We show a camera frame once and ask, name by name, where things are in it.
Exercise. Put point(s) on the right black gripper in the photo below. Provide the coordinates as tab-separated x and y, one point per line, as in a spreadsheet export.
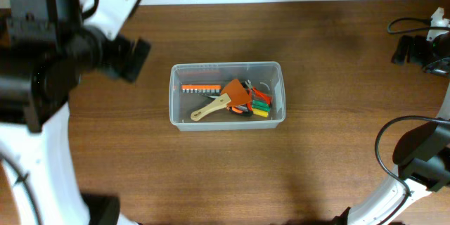
415	42

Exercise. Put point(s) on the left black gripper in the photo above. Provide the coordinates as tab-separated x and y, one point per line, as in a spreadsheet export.
129	65

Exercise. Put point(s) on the orange socket bit holder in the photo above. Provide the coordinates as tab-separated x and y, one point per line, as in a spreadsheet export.
201	89

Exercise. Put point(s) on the orange scraper wooden handle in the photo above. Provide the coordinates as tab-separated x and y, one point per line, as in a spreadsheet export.
233	94

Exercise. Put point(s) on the small red cutting pliers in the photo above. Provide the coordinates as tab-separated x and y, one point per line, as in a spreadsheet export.
258	93

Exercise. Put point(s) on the orange long nose pliers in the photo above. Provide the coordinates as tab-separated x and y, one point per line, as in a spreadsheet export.
240	110

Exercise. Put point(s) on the clear screwdriver set case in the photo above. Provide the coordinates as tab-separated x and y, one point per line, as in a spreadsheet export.
258	107

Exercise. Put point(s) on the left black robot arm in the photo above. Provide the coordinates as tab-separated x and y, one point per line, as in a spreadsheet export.
52	44

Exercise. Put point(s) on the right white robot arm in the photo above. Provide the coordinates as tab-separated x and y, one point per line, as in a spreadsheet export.
421	156

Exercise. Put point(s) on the clear plastic container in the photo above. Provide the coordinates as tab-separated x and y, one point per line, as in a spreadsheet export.
264	76

